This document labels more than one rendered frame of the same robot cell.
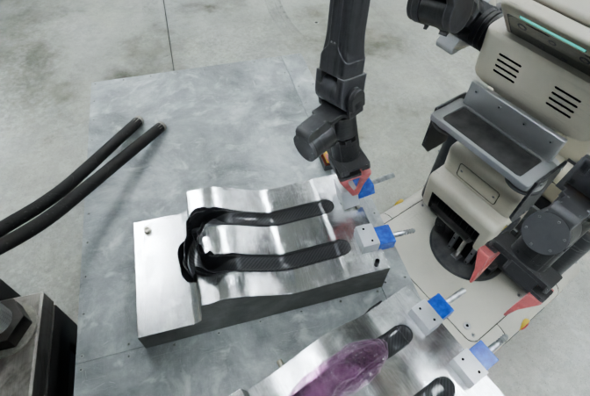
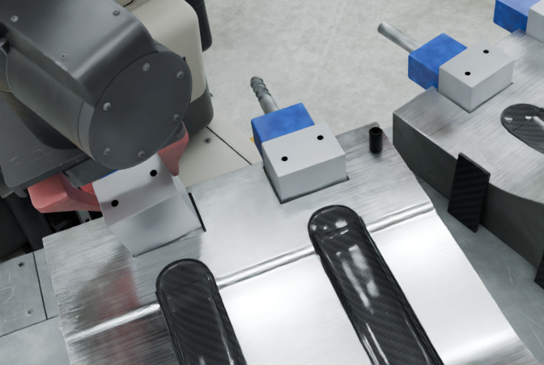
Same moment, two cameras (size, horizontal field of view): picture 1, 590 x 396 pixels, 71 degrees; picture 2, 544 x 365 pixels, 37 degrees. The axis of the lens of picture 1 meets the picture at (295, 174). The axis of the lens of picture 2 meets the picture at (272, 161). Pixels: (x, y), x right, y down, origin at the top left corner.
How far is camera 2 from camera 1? 0.60 m
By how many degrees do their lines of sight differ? 54
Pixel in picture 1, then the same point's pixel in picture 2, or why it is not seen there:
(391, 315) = (486, 141)
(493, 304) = not seen: hidden behind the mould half
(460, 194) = not seen: hidden behind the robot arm
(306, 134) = (129, 34)
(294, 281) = (480, 345)
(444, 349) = (529, 56)
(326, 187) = (105, 288)
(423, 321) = (498, 67)
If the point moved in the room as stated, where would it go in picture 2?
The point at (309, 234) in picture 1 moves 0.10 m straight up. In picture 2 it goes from (296, 321) to (281, 223)
